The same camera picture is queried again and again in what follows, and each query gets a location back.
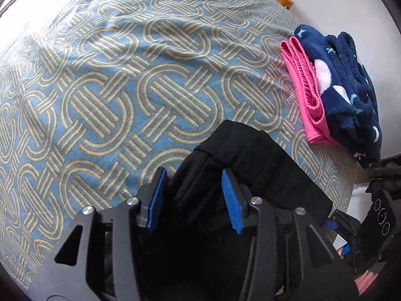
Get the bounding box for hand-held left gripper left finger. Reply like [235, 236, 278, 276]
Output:
[29, 167, 168, 301]

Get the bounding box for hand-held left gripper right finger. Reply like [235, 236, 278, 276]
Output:
[221, 169, 361, 301]

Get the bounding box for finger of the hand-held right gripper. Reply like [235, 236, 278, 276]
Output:
[323, 209, 361, 236]
[340, 241, 361, 271]

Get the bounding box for black pants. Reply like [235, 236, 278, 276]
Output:
[103, 120, 333, 301]

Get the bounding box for dark cloth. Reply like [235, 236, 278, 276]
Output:
[369, 154, 401, 196]

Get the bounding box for blue patterned blanket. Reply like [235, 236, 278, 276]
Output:
[0, 0, 361, 292]

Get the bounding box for navy fleece folded garment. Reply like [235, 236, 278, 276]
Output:
[294, 24, 383, 168]

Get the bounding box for pink folded garment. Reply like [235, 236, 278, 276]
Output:
[280, 37, 348, 149]

